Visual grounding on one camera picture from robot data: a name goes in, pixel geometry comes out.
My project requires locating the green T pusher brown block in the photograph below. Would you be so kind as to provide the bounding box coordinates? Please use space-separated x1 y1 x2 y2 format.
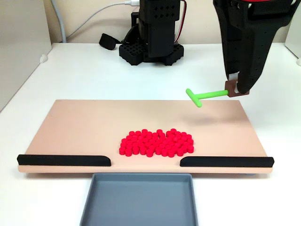
185 81 250 108

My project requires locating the red granule pile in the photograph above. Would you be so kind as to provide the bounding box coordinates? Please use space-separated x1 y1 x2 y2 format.
119 128 195 158

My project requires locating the white partition panel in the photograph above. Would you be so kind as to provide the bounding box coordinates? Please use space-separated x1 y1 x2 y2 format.
0 0 52 112
284 14 301 59

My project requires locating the black foam strip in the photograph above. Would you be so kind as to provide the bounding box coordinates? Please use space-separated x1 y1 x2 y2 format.
16 154 111 167
180 155 275 168

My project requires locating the pink flat board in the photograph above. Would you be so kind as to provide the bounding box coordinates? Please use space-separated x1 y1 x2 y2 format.
18 99 275 176

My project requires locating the grey square tray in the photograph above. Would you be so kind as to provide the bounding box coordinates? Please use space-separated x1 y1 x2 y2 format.
79 173 199 226

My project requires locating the red white gripper servo cable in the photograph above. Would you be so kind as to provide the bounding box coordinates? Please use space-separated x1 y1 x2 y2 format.
242 0 296 4

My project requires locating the red white base servo cable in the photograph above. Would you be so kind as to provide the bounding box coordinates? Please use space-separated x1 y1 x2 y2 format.
174 0 188 45

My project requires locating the white USB cable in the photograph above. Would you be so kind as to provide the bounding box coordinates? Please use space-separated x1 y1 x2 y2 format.
66 0 141 40

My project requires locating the black strap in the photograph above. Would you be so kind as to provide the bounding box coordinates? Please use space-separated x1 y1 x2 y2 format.
98 33 122 50

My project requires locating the grey wall cable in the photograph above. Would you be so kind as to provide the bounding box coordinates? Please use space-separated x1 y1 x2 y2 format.
50 0 68 43

